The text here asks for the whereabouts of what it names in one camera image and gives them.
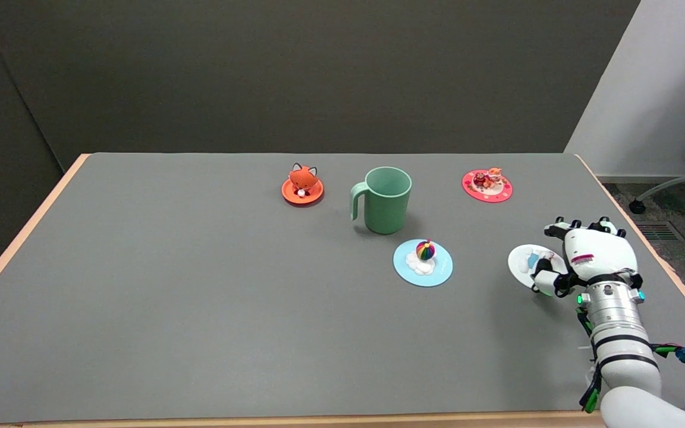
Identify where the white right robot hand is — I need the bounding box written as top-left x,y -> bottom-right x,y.
532,216 -> 643,298

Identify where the white cup lid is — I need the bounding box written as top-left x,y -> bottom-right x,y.
508,244 -> 571,297

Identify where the pink cup lid with figures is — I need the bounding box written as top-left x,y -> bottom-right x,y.
461,167 -> 514,204

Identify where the blue cup lid with balloon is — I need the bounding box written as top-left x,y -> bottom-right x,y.
393,239 -> 454,288

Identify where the orange cup lid with fox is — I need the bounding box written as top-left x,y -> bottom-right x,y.
281,163 -> 325,206

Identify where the floor vent grille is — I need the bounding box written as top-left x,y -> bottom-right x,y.
636,221 -> 685,244

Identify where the office chair base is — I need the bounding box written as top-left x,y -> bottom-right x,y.
628,136 -> 685,215

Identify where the green plastic mug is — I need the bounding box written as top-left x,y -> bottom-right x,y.
350,166 -> 413,235

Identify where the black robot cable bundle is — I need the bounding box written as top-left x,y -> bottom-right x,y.
576,308 -> 685,415

